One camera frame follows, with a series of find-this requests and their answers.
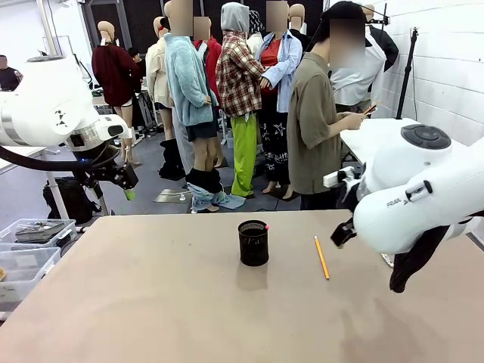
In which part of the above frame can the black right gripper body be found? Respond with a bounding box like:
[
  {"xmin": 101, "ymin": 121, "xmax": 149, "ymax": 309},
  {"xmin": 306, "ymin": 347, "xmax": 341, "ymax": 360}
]
[{"xmin": 339, "ymin": 176, "xmax": 370, "ymax": 213}]

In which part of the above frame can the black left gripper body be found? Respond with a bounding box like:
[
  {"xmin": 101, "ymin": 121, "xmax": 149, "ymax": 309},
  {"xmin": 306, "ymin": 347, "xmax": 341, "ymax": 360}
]
[{"xmin": 98, "ymin": 163, "xmax": 139, "ymax": 191}]

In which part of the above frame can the person's right forearm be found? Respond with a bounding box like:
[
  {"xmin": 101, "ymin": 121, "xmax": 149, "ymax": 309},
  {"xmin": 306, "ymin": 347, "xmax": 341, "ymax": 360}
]
[{"xmin": 325, "ymin": 116, "xmax": 351, "ymax": 137}]

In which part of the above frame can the black mesh pen holder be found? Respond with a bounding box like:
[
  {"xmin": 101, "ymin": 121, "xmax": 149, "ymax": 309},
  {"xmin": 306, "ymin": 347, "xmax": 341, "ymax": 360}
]
[{"xmin": 237, "ymin": 220, "xmax": 271, "ymax": 267}]

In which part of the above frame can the person's right hand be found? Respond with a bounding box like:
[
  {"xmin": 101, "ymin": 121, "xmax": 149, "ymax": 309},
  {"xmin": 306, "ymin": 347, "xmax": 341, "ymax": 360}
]
[{"xmin": 342, "ymin": 111, "xmax": 368, "ymax": 132}]

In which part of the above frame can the yellow pencil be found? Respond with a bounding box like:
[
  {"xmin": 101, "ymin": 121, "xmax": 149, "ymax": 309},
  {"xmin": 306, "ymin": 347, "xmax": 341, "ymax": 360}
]
[{"xmin": 313, "ymin": 234, "xmax": 330, "ymax": 281}]

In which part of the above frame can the black backpack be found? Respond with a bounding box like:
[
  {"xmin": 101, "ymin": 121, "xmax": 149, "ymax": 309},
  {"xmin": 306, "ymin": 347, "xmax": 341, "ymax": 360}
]
[{"xmin": 42, "ymin": 175, "xmax": 102, "ymax": 225}]

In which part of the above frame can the person in olive shirt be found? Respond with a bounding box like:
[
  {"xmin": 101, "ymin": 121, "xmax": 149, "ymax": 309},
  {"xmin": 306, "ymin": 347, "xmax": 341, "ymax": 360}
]
[{"xmin": 286, "ymin": 1, "xmax": 376, "ymax": 212}]

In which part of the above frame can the mannequin in maroon sweater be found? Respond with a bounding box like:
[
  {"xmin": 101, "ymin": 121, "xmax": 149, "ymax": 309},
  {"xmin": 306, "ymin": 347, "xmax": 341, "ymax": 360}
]
[{"xmin": 91, "ymin": 20, "xmax": 142, "ymax": 167}]

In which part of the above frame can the clear plastic bin with items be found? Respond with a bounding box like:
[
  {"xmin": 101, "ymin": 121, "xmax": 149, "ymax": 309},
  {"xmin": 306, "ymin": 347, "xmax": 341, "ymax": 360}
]
[{"xmin": 0, "ymin": 218, "xmax": 78, "ymax": 251}]

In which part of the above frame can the white desk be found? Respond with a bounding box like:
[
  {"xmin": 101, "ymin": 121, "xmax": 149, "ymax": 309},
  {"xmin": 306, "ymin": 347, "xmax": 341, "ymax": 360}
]
[{"xmin": 0, "ymin": 144, "xmax": 48, "ymax": 175}]

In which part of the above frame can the mannequin in cream jacket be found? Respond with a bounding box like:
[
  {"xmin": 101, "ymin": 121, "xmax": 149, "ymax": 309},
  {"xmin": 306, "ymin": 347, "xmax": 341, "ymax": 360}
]
[{"xmin": 144, "ymin": 15, "xmax": 175, "ymax": 141}]

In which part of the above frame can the mannequin in light-blue fleece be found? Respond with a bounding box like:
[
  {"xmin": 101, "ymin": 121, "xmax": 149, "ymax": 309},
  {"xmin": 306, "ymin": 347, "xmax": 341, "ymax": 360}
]
[{"xmin": 163, "ymin": 0, "xmax": 247, "ymax": 213}]

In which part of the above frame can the mannequin in black-white jersey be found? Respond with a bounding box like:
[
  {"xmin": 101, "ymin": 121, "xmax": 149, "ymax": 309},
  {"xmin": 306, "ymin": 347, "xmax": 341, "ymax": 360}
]
[{"xmin": 329, "ymin": 4, "xmax": 400, "ymax": 114}]

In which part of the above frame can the mannequin in blue shirt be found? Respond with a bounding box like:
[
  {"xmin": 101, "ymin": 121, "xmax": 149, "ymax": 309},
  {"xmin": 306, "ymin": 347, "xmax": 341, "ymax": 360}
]
[{"xmin": 259, "ymin": 0, "xmax": 304, "ymax": 201}]

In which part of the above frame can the black tripod stand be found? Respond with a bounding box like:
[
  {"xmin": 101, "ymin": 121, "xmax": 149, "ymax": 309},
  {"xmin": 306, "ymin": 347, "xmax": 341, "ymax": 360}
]
[{"xmin": 394, "ymin": 26, "xmax": 424, "ymax": 120}]

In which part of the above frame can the mannequin in red jacket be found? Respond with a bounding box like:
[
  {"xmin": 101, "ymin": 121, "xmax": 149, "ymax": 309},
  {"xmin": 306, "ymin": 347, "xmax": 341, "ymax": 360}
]
[{"xmin": 192, "ymin": 16, "xmax": 224, "ymax": 114}]

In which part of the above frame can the mannequin in plaid shirt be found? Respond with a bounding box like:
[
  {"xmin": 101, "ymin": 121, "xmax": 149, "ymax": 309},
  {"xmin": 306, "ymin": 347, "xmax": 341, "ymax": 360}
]
[{"xmin": 215, "ymin": 2, "xmax": 266, "ymax": 199}]

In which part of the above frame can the person in black shirt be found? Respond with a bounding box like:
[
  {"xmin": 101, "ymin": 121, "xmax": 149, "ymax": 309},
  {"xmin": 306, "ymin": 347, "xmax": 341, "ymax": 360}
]
[{"xmin": 0, "ymin": 54, "xmax": 23, "ymax": 92}]

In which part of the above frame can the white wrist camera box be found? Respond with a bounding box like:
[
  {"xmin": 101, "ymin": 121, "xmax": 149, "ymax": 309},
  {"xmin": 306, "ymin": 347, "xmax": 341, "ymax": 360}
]
[{"xmin": 322, "ymin": 163, "xmax": 367, "ymax": 189}]

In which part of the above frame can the black right arm cable sleeve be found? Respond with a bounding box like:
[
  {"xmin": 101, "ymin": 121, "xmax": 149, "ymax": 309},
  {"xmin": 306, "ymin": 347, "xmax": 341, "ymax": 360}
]
[{"xmin": 388, "ymin": 222, "xmax": 453, "ymax": 294}]

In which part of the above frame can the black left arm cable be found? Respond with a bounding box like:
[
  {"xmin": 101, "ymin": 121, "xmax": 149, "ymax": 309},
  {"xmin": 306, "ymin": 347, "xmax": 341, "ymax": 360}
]
[{"xmin": 0, "ymin": 143, "xmax": 122, "ymax": 173}]

